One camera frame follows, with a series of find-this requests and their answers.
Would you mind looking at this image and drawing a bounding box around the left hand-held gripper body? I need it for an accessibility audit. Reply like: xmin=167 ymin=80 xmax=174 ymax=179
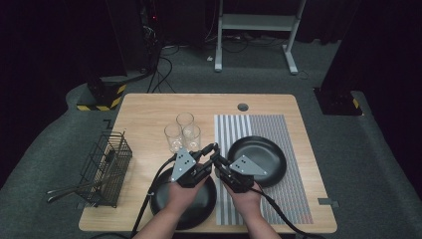
xmin=170 ymin=147 xmax=213 ymax=188

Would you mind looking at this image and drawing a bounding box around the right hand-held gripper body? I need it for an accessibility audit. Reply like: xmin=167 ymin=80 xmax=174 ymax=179
xmin=221 ymin=154 xmax=268 ymax=194

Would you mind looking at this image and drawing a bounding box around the black plate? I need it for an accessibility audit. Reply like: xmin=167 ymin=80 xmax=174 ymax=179
xmin=227 ymin=134 xmax=288 ymax=188
xmin=149 ymin=165 xmax=217 ymax=231

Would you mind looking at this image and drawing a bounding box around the black wire cutlery basket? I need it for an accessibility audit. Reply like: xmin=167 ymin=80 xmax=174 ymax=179
xmin=79 ymin=129 xmax=133 ymax=208

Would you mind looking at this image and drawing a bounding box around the person's left hand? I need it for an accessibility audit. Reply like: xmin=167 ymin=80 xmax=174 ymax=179
xmin=165 ymin=175 xmax=208 ymax=213

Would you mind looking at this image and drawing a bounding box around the person's right hand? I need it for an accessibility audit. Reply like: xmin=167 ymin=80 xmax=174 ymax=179
xmin=222 ymin=182 xmax=263 ymax=218

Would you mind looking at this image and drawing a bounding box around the clear drinking glass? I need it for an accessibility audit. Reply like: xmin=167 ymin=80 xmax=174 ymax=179
xmin=163 ymin=123 xmax=184 ymax=154
xmin=175 ymin=113 xmax=195 ymax=133
xmin=182 ymin=123 xmax=202 ymax=153

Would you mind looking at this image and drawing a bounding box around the grey striped placemat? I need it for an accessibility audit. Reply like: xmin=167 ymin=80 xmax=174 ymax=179
xmin=213 ymin=114 xmax=314 ymax=226

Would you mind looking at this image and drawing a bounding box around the grey tape piece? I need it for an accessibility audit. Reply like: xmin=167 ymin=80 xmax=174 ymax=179
xmin=317 ymin=197 xmax=340 ymax=208

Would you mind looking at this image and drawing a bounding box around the black yellow striped base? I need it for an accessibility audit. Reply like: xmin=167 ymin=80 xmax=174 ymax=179
xmin=77 ymin=77 xmax=127 ymax=113

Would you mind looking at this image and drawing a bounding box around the black stand base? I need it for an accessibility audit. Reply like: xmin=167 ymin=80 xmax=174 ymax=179
xmin=313 ymin=87 xmax=363 ymax=117

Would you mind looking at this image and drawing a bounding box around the dark equipment rack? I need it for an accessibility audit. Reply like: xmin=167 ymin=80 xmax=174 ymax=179
xmin=137 ymin=0 xmax=165 ymax=73

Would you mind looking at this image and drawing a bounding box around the white metal stand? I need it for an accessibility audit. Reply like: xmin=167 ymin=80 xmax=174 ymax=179
xmin=214 ymin=0 xmax=307 ymax=76

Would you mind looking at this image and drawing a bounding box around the dark curtain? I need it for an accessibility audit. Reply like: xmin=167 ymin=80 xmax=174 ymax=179
xmin=319 ymin=0 xmax=422 ymax=187
xmin=0 ymin=0 xmax=127 ymax=187

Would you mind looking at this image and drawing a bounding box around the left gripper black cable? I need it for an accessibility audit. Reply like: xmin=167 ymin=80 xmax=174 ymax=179
xmin=130 ymin=155 xmax=177 ymax=239

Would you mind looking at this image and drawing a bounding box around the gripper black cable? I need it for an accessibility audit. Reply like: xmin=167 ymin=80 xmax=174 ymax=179
xmin=252 ymin=187 xmax=319 ymax=239
xmin=130 ymin=155 xmax=177 ymax=239

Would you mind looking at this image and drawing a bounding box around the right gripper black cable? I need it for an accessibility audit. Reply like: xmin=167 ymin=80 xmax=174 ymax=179
xmin=252 ymin=187 xmax=319 ymax=239

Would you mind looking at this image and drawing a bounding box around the black floor cable bundle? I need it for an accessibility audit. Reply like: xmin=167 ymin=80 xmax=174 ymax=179
xmin=145 ymin=44 xmax=177 ymax=95

